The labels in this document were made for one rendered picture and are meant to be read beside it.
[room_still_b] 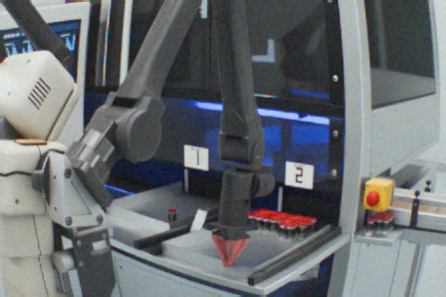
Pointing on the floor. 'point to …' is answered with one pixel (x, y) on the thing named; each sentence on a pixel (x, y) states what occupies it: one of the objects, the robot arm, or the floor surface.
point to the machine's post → (359, 94)
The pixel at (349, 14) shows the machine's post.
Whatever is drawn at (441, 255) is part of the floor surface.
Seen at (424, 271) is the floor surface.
